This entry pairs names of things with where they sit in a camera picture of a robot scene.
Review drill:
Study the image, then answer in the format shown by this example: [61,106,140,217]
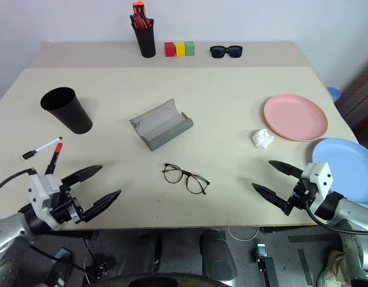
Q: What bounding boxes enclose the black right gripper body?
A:
[288,178,318,209]

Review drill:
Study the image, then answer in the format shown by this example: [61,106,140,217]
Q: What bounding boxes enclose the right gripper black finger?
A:
[251,182,294,216]
[268,160,304,180]

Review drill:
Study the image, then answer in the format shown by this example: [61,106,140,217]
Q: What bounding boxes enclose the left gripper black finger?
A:
[81,189,122,222]
[61,164,103,187]

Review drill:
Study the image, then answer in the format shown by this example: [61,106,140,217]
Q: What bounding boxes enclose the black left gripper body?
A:
[50,184,86,224]

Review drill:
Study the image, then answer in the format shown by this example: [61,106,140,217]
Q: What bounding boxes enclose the black marker with red cap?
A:
[44,142,63,176]

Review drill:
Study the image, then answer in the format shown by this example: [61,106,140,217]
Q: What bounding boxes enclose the white marker with black cap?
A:
[21,136,63,160]

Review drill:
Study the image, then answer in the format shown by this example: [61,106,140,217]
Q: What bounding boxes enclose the tortoiseshell round eyeglasses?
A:
[162,163,211,196]

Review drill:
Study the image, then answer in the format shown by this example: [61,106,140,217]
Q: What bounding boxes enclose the grey glasses case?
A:
[129,99,194,152]

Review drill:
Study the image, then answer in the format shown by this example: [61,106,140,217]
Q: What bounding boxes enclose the crumpled white tissue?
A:
[251,129,275,149]

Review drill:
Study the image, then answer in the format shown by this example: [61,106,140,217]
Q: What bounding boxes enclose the small grey blue box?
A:
[51,248,72,267]

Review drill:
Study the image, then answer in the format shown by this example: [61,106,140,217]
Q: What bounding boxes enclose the pink plastic plate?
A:
[263,94,329,142]

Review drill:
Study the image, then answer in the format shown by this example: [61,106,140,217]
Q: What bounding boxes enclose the blue plastic plate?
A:
[312,138,368,206]

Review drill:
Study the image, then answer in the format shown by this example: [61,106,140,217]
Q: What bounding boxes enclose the empty black plastic cup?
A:
[39,87,93,135]

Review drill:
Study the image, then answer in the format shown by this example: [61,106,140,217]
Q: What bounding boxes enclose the dark grey rounded shape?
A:
[200,228,238,281]
[117,231,163,277]

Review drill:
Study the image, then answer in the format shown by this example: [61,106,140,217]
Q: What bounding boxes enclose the white sneaker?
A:
[317,250,352,287]

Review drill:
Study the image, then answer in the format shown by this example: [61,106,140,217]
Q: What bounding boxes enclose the blue plastic container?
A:
[326,86,340,104]

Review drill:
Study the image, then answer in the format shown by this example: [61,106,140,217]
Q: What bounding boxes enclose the black round base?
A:
[96,271,229,287]

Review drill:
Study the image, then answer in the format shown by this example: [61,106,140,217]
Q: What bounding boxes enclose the dark brown wooden furniture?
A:
[334,59,368,150]

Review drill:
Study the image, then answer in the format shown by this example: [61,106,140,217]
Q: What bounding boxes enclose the black sunglasses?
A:
[209,45,244,59]

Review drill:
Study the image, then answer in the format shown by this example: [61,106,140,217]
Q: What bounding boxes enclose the black pen holder cup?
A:
[132,25,157,59]

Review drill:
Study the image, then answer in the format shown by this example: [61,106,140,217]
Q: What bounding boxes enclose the red and black pens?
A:
[130,11,155,30]

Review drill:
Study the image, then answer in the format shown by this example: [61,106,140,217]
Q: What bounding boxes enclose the black table frame bar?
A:
[34,229,99,240]

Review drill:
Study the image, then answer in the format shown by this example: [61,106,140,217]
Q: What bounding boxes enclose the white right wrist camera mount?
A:
[301,161,333,204]

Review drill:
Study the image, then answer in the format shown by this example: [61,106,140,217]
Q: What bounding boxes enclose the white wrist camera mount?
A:
[301,161,333,204]
[27,174,63,231]

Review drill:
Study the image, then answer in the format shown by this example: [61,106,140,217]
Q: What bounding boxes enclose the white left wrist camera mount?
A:
[27,174,63,231]

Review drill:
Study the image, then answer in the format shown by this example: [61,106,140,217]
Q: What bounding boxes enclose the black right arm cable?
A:
[305,203,368,234]

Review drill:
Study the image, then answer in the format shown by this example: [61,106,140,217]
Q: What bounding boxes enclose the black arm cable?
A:
[305,203,368,234]
[0,167,37,198]

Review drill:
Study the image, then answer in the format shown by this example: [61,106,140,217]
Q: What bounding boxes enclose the thin white cable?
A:
[227,226,261,242]

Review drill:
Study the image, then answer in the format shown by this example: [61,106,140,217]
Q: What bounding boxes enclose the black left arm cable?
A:
[0,167,37,198]

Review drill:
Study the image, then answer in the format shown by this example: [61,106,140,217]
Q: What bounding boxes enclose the black metal clamp bracket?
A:
[255,243,280,287]

